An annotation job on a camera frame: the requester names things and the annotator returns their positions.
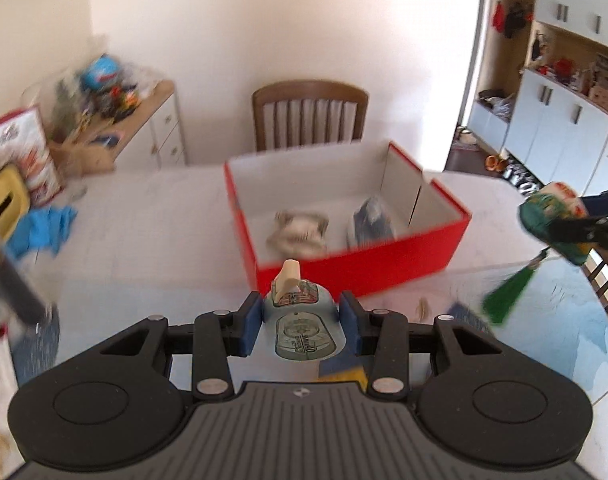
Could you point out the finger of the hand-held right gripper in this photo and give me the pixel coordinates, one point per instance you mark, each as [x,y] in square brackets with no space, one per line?
[578,230]
[601,202]

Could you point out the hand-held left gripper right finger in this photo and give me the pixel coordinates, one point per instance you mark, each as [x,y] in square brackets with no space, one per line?
[351,327]

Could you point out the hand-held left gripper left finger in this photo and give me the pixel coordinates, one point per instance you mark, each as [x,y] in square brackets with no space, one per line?
[250,325]

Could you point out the small light blue bottle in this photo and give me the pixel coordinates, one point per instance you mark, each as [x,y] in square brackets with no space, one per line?
[304,332]

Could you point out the red cardboard box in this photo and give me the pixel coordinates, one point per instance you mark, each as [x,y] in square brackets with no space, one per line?
[383,270]

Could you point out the dark wooden chair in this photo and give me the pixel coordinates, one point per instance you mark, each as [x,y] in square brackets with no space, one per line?
[601,280]

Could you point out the pile of shoes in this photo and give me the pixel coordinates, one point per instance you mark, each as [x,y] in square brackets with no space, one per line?
[521,179]

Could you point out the white cupboard unit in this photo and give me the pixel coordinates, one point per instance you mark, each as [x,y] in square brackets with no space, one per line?
[558,120]

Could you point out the beige plush toy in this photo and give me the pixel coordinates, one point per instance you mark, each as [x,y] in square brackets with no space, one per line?
[296,232]

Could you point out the orange floor toy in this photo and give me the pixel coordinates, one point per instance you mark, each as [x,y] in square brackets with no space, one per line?
[494,162]

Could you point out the blue grey cloth pouch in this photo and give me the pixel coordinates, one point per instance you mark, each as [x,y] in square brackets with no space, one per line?
[371,220]

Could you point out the pile of shelf trinkets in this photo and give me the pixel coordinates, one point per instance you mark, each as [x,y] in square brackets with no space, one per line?
[583,72]

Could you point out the pile of clothes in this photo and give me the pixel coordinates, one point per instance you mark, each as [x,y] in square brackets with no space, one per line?
[493,104]

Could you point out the black hanging bag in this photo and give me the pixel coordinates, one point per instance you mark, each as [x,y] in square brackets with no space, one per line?
[517,20]

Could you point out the red hanging ornament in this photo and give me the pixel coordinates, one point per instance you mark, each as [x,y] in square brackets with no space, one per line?
[497,17]

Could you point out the white sideboard with wooden top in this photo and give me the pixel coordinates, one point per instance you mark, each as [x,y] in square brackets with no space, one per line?
[159,130]

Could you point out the blue cloth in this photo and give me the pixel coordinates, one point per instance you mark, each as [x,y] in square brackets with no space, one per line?
[44,227]

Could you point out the light wooden box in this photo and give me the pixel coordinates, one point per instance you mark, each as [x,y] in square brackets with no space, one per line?
[81,155]

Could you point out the wooden chair with slatted back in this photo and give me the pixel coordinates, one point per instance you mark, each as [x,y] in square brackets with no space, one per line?
[309,91]

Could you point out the pile of small toys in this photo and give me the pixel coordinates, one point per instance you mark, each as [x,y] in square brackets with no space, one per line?
[119,95]

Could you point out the yellow tissue box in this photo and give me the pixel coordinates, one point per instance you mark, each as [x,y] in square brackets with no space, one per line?
[4,195]

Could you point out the red and white snack bag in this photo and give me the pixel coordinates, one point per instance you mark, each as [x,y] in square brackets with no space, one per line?
[24,150]

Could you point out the blue round toy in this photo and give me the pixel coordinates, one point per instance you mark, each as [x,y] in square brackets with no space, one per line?
[101,71]

